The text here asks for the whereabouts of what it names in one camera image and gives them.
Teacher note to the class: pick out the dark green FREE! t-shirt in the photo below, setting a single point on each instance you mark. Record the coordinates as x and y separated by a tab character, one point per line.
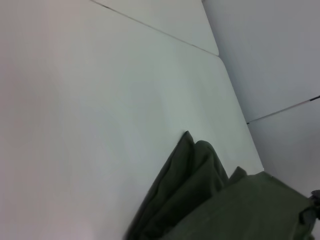
225	205

